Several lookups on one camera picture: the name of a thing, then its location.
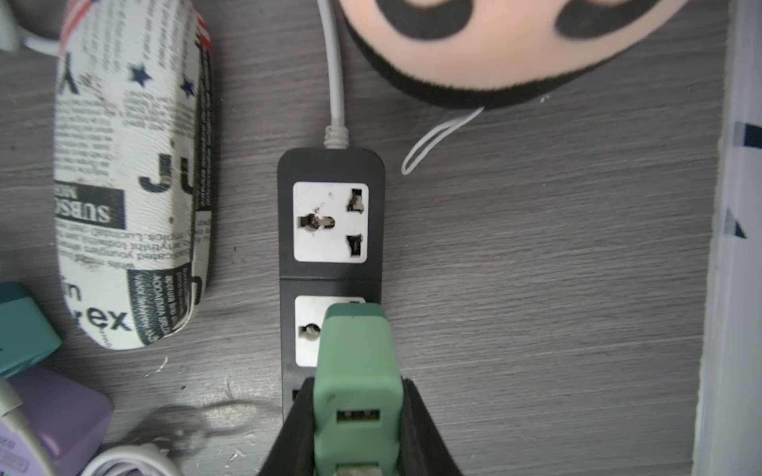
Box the lilac USB charging cable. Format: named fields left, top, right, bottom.
left=0, top=377, right=180, bottom=476

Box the pink cartoon face toy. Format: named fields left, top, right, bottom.
left=341, top=0, right=685, bottom=109

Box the green charger adapter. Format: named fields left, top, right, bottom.
left=313, top=303, right=404, bottom=475

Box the teal charger adapter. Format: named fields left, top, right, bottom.
left=0, top=282, right=62, bottom=379

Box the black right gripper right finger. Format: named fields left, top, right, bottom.
left=400, top=379, right=462, bottom=476

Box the purple power strip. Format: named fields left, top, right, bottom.
left=9, top=366, right=114, bottom=475

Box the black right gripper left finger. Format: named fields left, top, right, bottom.
left=259, top=378, right=315, bottom=476

